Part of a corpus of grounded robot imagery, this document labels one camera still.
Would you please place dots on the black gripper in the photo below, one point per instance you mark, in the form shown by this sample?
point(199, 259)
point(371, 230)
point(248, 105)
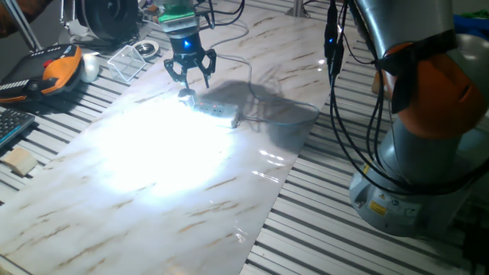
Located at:
point(187, 49)

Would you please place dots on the small white plug adapter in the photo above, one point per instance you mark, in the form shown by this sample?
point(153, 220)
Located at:
point(187, 94)

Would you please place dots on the forearm in brown sleeve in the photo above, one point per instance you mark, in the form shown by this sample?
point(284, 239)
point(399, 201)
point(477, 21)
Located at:
point(19, 13)

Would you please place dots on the round metal tape roll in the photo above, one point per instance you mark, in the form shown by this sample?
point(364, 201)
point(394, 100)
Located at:
point(146, 49)

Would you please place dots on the white power strip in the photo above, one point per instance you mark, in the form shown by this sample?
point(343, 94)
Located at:
point(217, 110)

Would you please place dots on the clear plastic box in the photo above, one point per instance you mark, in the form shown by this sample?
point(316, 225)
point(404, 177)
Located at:
point(126, 63)

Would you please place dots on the large black spool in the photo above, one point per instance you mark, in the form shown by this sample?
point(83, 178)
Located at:
point(107, 17)

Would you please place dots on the white round toy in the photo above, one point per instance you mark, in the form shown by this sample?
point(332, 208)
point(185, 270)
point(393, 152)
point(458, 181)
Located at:
point(91, 68)

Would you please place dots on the marble pattern mat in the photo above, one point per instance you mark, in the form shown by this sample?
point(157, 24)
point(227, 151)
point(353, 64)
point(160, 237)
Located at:
point(153, 214)

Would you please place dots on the orange black teach pendant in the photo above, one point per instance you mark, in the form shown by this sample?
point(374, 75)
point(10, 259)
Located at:
point(34, 76)

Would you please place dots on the slanted aluminium bar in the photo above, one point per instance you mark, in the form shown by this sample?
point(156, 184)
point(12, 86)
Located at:
point(24, 26)

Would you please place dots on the black keyboard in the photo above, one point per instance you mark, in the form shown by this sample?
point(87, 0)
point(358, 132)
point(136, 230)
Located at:
point(13, 126)

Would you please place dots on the tan wooden block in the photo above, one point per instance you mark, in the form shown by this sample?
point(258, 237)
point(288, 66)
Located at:
point(19, 161)

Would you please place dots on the blue bag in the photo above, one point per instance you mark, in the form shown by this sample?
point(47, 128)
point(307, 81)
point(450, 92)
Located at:
point(473, 24)

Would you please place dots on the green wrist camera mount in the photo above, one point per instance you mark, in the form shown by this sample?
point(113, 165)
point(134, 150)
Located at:
point(176, 17)

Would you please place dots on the aluminium post with base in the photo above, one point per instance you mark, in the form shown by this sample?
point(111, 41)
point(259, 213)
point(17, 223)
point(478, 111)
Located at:
point(297, 8)

